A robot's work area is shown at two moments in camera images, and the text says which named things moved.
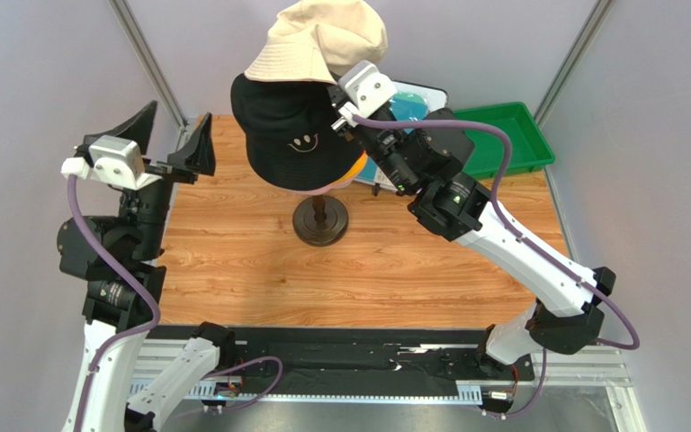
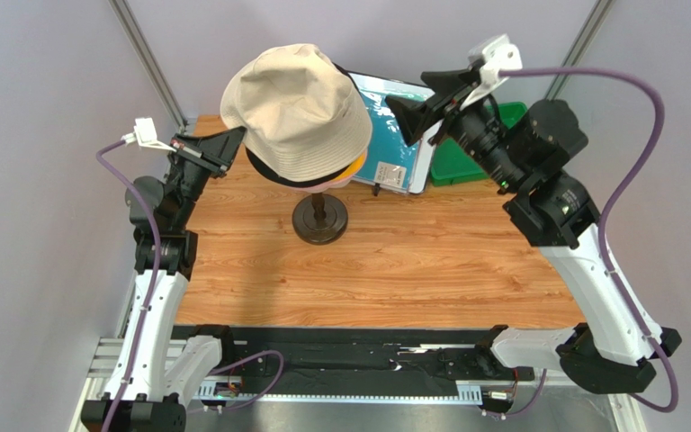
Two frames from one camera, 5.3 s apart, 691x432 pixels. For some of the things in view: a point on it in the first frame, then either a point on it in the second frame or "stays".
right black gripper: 342,121 → 447,109
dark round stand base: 320,220 stays
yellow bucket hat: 355,169 stays
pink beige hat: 320,40 → 303,120
